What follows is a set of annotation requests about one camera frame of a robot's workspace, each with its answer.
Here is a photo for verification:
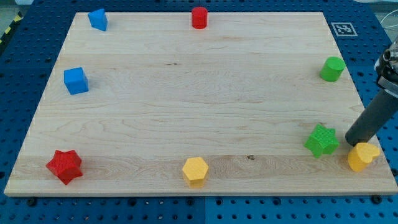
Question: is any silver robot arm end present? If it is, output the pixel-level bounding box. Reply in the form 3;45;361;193
374;38;397;98

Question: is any white fiducial marker tag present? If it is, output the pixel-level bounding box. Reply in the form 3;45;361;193
331;22;357;37

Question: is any blue pentagon block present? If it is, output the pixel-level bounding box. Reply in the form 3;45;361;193
88;8;108;31

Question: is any red cylinder block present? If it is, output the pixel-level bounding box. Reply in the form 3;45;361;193
191;6;208;29

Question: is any green cylinder block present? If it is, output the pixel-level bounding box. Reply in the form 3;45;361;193
320;57;346;82

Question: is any light wooden board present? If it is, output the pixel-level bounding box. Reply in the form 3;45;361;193
4;12;397;197

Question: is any yellow heart block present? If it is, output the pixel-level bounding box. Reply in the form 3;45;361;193
347;142;381;172

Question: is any green star block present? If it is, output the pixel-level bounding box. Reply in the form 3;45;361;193
304;124;340;158

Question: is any blue cube block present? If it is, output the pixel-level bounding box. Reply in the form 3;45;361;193
63;67;89;95

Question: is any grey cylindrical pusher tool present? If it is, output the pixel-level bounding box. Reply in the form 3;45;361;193
345;89;397;146

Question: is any yellow hexagon block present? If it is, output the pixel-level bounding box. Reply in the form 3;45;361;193
182;157;209;189

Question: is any red star block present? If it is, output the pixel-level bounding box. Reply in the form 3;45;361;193
45;149;83;185

